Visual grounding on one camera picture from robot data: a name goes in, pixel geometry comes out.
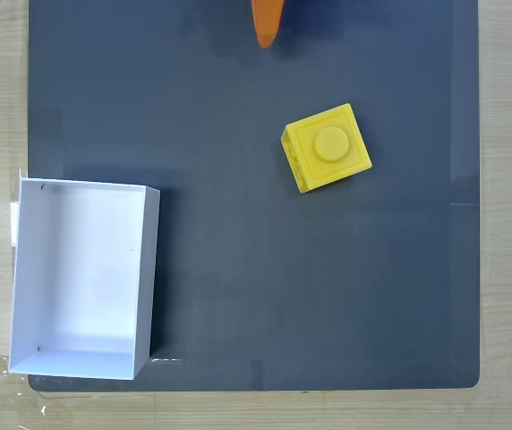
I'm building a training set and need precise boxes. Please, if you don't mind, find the yellow toy block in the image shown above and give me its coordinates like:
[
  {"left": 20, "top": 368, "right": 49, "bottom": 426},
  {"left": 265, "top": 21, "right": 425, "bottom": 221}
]
[{"left": 280, "top": 103, "right": 373, "bottom": 195}]

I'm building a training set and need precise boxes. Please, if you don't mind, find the white open cardboard box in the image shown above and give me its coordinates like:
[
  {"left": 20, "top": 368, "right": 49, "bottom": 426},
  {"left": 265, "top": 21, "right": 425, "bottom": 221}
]
[{"left": 8, "top": 168, "right": 161, "bottom": 381}]

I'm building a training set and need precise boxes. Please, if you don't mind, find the dark grey table mat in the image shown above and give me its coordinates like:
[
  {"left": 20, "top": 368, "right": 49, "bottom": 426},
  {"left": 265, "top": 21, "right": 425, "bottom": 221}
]
[{"left": 27, "top": 0, "right": 482, "bottom": 393}]

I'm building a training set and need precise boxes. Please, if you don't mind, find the white tape strip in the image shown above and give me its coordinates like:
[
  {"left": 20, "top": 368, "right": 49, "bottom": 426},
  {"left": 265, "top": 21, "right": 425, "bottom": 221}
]
[{"left": 10, "top": 202, "right": 21, "bottom": 248}]

